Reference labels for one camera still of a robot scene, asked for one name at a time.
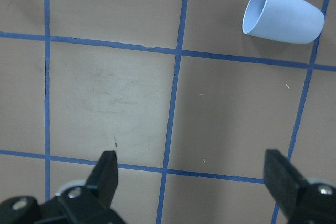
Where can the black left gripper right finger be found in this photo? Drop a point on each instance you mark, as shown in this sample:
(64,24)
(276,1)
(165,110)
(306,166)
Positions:
(284,182)

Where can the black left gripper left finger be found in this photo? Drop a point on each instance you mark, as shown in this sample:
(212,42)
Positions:
(103,180)

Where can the light blue plastic cup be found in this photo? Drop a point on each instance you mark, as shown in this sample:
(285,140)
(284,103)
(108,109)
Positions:
(289,21)

